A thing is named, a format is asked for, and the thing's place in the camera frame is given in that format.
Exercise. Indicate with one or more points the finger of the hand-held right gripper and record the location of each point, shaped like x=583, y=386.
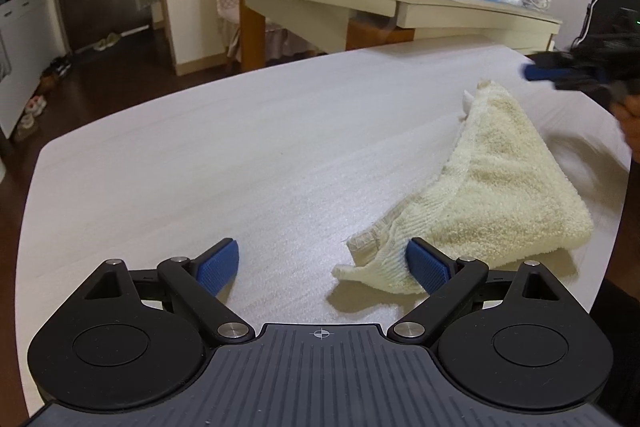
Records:
x=542, y=71

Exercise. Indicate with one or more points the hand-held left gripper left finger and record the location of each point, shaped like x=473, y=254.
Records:
x=220, y=263

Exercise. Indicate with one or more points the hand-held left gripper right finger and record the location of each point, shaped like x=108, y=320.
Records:
x=427, y=264

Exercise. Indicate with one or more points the cream terry towel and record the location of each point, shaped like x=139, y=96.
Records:
x=500, y=177

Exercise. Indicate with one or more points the person's right hand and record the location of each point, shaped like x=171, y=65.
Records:
x=632, y=117

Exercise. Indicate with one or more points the black appliance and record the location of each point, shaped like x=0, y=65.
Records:
x=610, y=14

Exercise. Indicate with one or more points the wooden stool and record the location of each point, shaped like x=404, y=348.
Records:
x=372, y=34

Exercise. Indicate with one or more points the person's black clothing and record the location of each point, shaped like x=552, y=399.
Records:
x=617, y=332

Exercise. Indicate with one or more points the cream dining table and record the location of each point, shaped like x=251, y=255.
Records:
x=325, y=2

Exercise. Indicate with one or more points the white sneakers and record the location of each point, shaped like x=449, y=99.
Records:
x=35, y=105

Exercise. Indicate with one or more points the pale green shoes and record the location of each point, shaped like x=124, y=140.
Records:
x=107, y=41

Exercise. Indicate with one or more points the dark shoes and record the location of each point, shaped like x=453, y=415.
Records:
x=59, y=66

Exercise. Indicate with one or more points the white cabinet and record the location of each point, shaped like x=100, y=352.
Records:
x=22, y=52

